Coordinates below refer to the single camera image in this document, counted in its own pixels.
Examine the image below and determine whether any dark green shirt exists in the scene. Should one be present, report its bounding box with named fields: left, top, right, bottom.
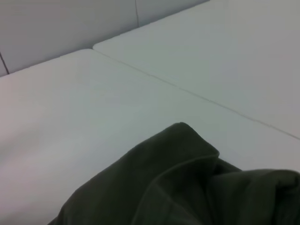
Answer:
left=47, top=121, right=300, bottom=225

